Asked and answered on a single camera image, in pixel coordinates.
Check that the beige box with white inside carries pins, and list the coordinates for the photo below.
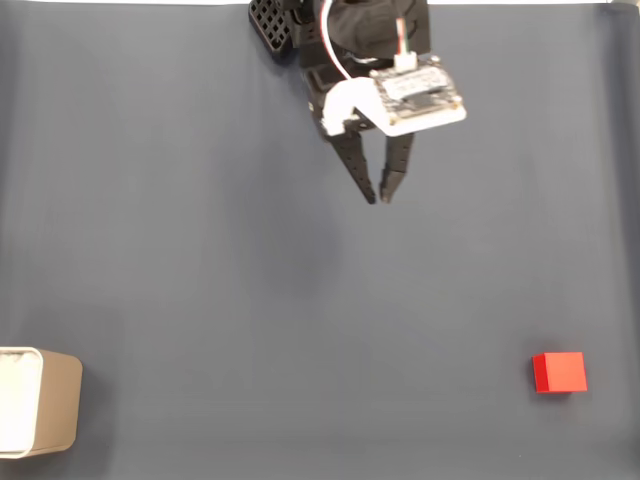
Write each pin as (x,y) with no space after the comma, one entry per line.
(55,400)

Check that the dark grey table mat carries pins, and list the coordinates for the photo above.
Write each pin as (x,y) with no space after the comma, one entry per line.
(320,300)

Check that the red cube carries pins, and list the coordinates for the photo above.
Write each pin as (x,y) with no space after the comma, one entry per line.
(562,372)

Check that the white wrist camera board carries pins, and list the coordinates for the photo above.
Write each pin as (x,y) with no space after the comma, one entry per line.
(420,100)

